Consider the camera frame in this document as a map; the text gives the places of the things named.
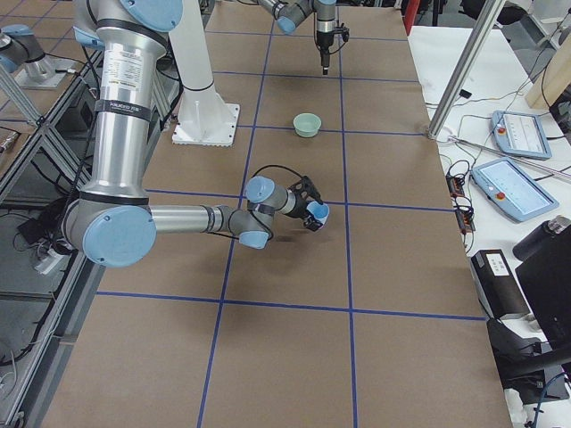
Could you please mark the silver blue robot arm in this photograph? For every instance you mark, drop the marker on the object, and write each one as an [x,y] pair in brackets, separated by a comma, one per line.
[112,221]
[290,16]

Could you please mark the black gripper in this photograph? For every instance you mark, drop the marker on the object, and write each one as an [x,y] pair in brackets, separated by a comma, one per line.
[300,209]
[324,40]

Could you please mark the far blue teach pendant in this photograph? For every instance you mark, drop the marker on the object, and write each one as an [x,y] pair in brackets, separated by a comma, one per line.
[520,134]

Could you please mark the black box on bench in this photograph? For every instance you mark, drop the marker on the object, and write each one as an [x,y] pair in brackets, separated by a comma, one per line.
[497,286]

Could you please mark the blue teach pendant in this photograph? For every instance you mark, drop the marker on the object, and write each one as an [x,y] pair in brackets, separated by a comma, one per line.
[512,190]
[520,134]

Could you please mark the brown paper table mat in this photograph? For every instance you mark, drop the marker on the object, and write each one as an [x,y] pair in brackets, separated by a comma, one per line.
[372,321]

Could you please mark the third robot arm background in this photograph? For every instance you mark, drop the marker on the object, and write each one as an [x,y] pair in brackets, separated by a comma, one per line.
[20,48]

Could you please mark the green bowl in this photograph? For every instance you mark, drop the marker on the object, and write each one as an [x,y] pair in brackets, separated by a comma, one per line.
[307,124]

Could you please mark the black monitor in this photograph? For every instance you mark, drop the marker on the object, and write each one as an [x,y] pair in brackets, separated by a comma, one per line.
[545,280]

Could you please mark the orange black adapter board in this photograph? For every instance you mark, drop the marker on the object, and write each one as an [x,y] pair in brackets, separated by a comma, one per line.
[461,203]

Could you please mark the aluminium frame post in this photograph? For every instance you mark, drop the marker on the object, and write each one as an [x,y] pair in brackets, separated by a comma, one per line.
[472,48]

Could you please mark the white camera stand base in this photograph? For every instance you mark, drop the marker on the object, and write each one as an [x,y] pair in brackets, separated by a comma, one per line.
[203,116]

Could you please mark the near blue teach pendant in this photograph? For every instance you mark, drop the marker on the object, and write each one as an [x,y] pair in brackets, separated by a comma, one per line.
[512,190]

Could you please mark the light blue plastic cup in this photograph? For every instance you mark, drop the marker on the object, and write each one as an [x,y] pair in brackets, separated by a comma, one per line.
[319,211]

